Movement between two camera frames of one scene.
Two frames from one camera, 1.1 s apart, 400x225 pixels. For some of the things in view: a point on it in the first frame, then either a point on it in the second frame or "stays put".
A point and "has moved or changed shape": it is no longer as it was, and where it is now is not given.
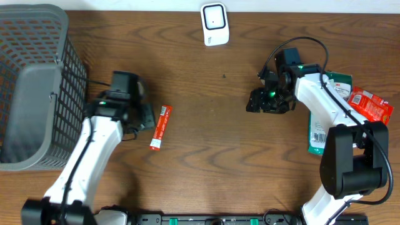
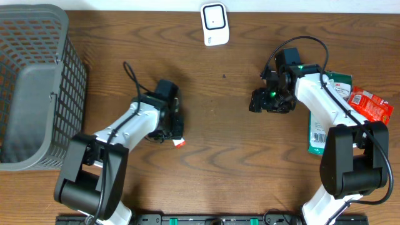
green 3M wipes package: (342, 83) stays put
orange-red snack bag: (369, 106) stays put
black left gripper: (146, 122) -> (178, 132)
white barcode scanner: (215, 24) stays put
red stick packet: (164, 116) has moved or changed shape
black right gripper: (258, 97) stays put
